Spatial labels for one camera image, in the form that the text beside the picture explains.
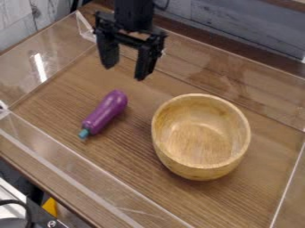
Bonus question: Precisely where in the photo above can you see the brown wooden bowl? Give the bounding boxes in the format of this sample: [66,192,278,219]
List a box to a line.
[152,94,252,181]

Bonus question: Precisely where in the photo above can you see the clear acrylic corner bracket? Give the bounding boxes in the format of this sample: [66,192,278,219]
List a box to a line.
[76,11,97,43]

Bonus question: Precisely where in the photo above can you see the purple toy eggplant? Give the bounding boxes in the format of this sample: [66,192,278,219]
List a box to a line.
[80,90,128,139]

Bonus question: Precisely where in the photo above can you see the yellow black device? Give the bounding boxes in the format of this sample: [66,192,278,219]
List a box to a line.
[27,197,70,228]

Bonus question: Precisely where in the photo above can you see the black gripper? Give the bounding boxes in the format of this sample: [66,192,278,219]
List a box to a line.
[94,0,168,81]

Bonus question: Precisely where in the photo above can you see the black cable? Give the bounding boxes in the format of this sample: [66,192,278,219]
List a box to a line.
[0,199,35,228]

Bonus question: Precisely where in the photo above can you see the clear acrylic tray wall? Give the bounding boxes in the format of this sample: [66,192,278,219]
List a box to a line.
[0,15,305,228]

